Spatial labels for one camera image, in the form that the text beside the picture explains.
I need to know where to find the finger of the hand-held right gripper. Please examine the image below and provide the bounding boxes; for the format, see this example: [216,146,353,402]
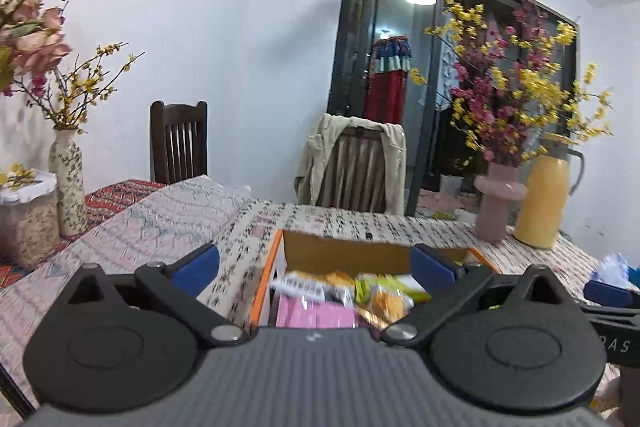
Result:
[583,280,640,309]

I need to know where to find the folded patterned blanket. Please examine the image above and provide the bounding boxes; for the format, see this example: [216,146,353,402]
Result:
[0,173,252,388]

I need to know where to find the jar with white lace cover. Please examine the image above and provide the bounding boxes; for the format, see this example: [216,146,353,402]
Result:
[0,164,59,269]

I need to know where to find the beige jacket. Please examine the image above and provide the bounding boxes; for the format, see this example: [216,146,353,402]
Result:
[296,112,408,216]

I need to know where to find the yellow flower branches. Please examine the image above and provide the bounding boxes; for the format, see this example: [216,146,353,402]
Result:
[41,40,147,134]

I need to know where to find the tall patterned vase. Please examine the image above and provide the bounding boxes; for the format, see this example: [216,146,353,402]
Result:
[47,128,88,239]

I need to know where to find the pink and yellow flower bouquet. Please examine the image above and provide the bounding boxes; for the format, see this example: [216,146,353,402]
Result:
[409,0,614,168]

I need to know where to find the short pink vase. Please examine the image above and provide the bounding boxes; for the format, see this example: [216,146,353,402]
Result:
[473,162,529,245]

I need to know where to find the green snack packet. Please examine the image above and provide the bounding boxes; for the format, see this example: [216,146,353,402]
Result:
[354,273,432,304]

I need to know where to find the calligraphy print tablecloth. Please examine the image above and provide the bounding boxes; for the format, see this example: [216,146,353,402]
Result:
[200,198,640,427]

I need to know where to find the silver orange snack packet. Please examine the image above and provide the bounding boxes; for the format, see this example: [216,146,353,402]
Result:
[271,270,357,306]

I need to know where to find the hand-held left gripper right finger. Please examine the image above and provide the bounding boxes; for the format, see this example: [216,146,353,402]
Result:
[380,243,577,350]

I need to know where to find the yellow thermos jug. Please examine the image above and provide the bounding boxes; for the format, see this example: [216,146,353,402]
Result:
[513,132,586,250]

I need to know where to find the black metal bar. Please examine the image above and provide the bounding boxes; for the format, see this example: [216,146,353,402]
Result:
[0,361,37,419]

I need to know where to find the orange cardboard box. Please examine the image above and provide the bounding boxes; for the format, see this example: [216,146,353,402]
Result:
[247,228,502,334]

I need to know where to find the dark framed glass door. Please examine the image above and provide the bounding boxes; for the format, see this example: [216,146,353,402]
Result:
[326,0,582,219]

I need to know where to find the pale hanging clothes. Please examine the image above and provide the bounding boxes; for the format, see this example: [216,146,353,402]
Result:
[434,42,462,112]

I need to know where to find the light blue plastic bag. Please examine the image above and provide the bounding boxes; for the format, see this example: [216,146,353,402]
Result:
[596,251,640,291]

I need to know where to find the pink dried flowers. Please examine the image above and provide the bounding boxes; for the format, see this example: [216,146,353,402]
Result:
[0,0,112,98]

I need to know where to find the red patterned cloth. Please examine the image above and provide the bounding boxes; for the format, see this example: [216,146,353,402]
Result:
[0,178,167,289]

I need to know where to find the pink snack packet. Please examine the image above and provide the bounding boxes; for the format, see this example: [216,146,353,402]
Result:
[274,296,358,330]

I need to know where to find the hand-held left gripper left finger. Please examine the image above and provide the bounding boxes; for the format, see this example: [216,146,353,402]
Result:
[56,243,249,349]

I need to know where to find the dark wooden chair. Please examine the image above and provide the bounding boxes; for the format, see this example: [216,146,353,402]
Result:
[149,100,209,186]

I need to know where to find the brown slatted wooden chair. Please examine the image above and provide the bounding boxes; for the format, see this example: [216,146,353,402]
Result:
[320,129,388,214]

